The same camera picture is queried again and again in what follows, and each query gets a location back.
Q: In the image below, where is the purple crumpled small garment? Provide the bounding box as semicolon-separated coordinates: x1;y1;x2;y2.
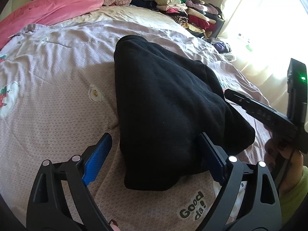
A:
213;41;231;54

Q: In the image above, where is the pink blanket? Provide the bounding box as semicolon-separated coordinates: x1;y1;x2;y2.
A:
1;0;104;48

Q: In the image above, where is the green sleeve forearm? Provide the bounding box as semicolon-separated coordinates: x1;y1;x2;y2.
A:
279;166;308;224

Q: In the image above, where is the black printed t-shirt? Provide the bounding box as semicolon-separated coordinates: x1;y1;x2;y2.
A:
114;35;255;191

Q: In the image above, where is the cream quilt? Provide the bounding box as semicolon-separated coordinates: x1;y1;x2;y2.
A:
61;6;193;38

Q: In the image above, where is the person's right hand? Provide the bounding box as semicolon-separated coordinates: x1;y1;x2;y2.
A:
264;127;303;197

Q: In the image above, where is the stack of folded colourful clothes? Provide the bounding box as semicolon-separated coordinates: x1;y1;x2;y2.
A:
155;0;224;38

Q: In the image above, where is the dark navy garment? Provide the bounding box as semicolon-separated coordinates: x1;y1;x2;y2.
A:
130;0;158;11

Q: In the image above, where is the lilac strawberry print bedsheet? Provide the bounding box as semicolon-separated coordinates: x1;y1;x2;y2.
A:
1;20;267;230

